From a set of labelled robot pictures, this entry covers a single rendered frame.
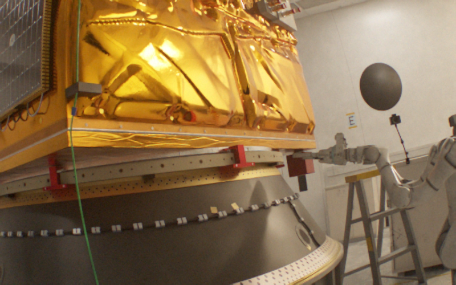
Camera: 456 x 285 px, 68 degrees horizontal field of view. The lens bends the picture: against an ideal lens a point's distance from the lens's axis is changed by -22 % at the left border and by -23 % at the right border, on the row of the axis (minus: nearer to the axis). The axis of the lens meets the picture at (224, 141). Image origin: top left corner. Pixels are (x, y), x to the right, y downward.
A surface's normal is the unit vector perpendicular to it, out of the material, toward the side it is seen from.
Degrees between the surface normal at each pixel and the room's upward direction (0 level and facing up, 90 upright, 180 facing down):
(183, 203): 62
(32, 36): 90
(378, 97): 90
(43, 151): 90
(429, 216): 90
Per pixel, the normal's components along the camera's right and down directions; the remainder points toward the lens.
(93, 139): 0.83, -0.20
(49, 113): -0.49, 0.14
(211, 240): 0.35, -0.62
